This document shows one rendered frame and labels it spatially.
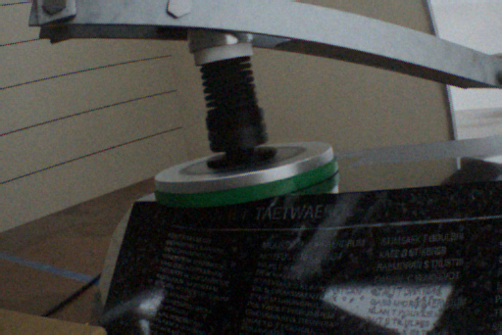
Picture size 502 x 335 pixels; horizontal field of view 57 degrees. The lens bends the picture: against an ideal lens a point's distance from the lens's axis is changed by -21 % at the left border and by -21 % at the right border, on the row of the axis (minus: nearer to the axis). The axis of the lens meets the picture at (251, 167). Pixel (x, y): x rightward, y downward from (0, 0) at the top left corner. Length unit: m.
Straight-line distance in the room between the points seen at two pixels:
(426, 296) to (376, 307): 0.05
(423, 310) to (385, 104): 5.48
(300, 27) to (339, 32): 0.05
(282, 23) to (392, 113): 5.27
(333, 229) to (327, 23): 0.25
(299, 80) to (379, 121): 1.07
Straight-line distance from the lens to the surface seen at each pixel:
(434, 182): 0.51
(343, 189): 0.55
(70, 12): 0.58
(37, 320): 0.26
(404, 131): 5.86
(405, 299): 0.46
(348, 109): 6.08
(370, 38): 0.67
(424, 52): 0.72
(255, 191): 0.57
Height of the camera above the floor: 0.92
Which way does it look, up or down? 9 degrees down
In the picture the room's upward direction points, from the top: 10 degrees counter-clockwise
